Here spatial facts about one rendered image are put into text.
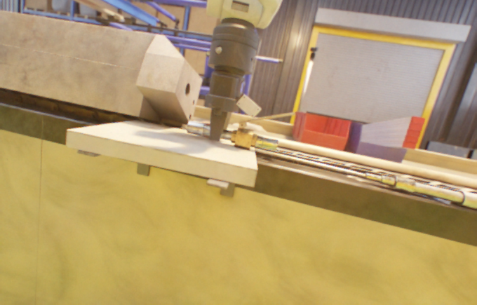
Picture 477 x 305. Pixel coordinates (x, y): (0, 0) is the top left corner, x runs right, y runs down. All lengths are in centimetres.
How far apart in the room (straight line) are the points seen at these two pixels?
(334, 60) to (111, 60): 1100
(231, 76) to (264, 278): 47
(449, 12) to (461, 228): 1301
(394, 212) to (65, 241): 81
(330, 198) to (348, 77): 1098
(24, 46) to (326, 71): 1090
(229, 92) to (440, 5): 1318
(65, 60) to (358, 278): 85
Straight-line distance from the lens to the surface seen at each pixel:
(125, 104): 57
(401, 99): 1227
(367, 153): 106
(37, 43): 77
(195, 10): 1058
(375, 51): 1198
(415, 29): 1224
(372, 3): 1250
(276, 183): 50
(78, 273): 83
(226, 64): 41
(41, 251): 88
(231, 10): 44
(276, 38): 1129
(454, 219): 64
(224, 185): 32
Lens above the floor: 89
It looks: 10 degrees down
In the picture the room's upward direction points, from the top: 11 degrees clockwise
